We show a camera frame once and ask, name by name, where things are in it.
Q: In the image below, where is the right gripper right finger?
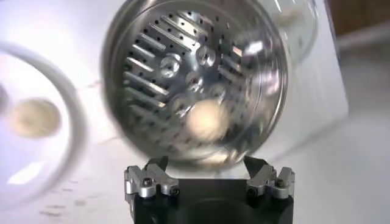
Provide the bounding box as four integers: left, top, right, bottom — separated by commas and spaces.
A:
243, 155, 296, 200

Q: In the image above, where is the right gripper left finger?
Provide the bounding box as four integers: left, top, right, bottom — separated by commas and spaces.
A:
124, 155, 181, 201

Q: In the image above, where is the white steamed baozi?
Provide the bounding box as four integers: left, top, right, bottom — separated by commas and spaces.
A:
9, 97, 62, 139
185, 100, 231, 144

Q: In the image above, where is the round glass pot lid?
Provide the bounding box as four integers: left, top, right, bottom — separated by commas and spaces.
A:
264, 0, 319, 61

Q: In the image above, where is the perforated steel steamer basket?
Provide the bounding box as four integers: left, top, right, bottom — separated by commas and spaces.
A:
102, 0, 289, 167

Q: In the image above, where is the large white plate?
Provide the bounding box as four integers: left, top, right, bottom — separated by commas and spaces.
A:
0, 41, 89, 208

